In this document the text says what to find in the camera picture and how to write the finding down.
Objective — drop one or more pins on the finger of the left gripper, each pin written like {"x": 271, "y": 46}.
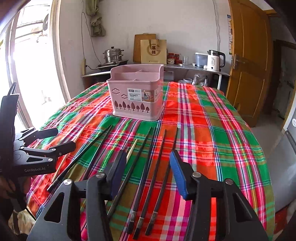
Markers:
{"x": 53, "y": 152}
{"x": 30, "y": 135}

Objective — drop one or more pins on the black induction cooker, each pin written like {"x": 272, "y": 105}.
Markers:
{"x": 111, "y": 65}

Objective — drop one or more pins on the wall power socket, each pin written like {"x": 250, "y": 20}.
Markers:
{"x": 83, "y": 67}

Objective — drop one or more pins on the clear drinking glass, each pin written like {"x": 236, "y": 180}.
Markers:
{"x": 185, "y": 60}

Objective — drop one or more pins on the white window frame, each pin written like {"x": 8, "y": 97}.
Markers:
{"x": 31, "y": 58}

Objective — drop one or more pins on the wooden cutting board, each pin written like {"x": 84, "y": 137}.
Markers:
{"x": 136, "y": 47}

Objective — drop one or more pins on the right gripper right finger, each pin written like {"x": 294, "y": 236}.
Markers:
{"x": 235, "y": 217}

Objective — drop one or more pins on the translucent blue storage container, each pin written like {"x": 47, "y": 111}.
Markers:
{"x": 201, "y": 59}

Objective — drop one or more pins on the plaid tablecloth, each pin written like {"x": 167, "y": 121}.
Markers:
{"x": 199, "y": 122}

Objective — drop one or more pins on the steel kitchen shelf table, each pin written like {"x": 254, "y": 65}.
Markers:
{"x": 168, "y": 66}

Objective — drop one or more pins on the white electric kettle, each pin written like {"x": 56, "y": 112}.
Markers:
{"x": 215, "y": 60}

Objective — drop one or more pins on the brown wooden door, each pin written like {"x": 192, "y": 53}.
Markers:
{"x": 252, "y": 60}

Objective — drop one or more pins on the stainless steel steamer pot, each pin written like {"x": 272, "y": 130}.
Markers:
{"x": 113, "y": 55}

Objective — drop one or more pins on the wall calendar poster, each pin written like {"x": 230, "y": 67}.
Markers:
{"x": 230, "y": 34}

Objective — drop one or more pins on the person's left hand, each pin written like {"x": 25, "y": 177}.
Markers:
{"x": 7, "y": 186}

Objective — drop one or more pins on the tan paper gift bag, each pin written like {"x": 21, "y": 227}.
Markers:
{"x": 153, "y": 51}

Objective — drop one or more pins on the hanging green cloth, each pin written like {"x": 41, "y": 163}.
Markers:
{"x": 92, "y": 10}

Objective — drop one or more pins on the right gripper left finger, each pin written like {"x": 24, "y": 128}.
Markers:
{"x": 60, "y": 218}

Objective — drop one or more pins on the pink plastic utensil basket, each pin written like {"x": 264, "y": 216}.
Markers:
{"x": 136, "y": 91}

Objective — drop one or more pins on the red lidded jar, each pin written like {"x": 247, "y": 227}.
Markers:
{"x": 170, "y": 58}

